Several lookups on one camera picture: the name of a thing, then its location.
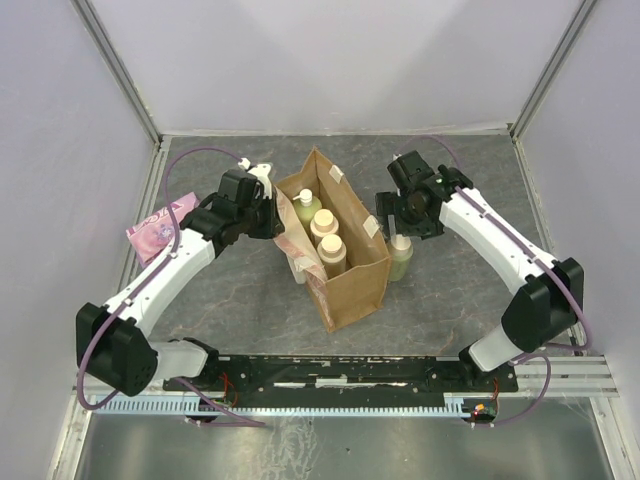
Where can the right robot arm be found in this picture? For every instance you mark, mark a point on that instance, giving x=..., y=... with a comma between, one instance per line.
x=547, y=294

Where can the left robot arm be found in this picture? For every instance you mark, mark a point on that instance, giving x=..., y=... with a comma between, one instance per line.
x=112, y=340

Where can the green bottle cream cap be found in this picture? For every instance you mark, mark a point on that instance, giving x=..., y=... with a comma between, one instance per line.
x=401, y=251

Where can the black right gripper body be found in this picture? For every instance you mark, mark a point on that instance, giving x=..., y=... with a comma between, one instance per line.
x=407, y=220

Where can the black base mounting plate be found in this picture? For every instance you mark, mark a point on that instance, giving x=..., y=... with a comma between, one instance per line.
x=247, y=374

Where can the right aluminium frame post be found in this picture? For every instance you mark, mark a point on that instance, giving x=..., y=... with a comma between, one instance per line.
x=553, y=66

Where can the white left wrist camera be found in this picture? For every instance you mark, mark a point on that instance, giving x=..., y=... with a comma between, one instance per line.
x=262, y=171

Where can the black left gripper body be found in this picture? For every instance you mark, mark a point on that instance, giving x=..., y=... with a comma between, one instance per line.
x=260, y=219

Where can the white slotted cable duct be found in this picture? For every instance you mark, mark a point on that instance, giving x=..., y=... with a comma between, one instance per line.
x=192, y=406

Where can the pink tissue pack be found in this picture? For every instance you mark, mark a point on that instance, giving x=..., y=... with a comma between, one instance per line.
x=151, y=236

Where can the green pump bottle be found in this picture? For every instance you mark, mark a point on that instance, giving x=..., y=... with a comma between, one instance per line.
x=306, y=204

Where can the aluminium corner frame post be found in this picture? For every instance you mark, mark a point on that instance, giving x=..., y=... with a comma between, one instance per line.
x=90, y=18

